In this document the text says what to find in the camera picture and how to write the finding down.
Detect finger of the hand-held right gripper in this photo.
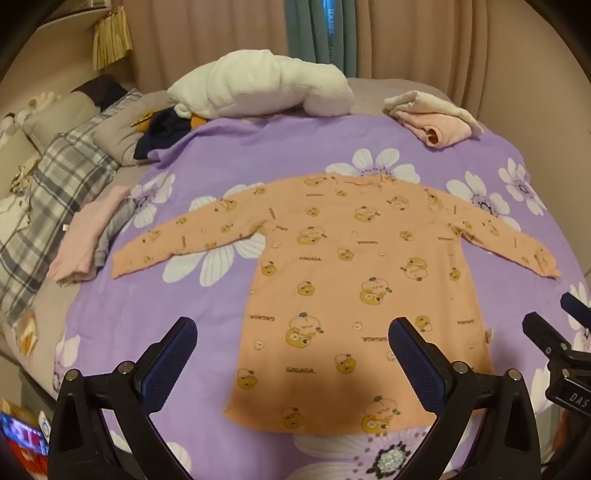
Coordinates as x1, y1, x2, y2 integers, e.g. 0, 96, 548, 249
522, 312, 574, 366
560, 291, 591, 330

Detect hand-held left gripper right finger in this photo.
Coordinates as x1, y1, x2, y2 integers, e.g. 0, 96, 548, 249
388, 316, 541, 480

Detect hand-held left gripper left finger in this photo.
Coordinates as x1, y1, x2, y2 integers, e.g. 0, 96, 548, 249
48, 316, 199, 480

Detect orange cartoon print shirt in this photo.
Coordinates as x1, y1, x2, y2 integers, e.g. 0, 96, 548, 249
112, 173, 562, 435

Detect grey garment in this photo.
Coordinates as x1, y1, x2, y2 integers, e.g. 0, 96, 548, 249
95, 198, 138, 269

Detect pale pink garment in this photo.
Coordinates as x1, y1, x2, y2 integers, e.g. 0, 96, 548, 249
46, 186, 131, 284

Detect colourful printed box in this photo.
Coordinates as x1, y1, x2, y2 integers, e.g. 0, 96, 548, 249
0, 398, 52, 477

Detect grey plaid pillow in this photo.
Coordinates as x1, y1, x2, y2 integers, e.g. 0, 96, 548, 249
0, 90, 145, 326

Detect navy blue cloth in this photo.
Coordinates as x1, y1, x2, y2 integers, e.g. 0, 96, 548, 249
135, 109, 200, 162

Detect purple floral blanket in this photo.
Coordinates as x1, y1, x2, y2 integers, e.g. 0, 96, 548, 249
50, 111, 591, 480

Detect pink folded garment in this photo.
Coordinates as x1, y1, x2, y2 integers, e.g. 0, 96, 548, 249
392, 105, 472, 148

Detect plain grey pillow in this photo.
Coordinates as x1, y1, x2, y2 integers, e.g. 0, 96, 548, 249
92, 90, 177, 167

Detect cream folded garment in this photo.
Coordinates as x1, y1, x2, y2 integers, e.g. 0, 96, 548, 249
384, 90, 484, 137

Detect beige pillow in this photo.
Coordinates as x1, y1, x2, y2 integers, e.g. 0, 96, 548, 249
21, 90, 100, 153

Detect dark brown cloth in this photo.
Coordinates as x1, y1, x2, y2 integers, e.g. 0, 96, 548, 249
83, 74, 129, 112

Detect white plush blanket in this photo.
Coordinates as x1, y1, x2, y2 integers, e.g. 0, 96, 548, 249
167, 48, 355, 122

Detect plush toys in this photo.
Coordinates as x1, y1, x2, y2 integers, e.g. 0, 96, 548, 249
0, 90, 62, 139

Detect beige curtain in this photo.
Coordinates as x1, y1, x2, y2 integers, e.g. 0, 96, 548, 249
129, 0, 575, 123

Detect teal curtain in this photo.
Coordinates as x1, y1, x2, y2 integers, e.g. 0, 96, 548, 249
283, 0, 359, 77

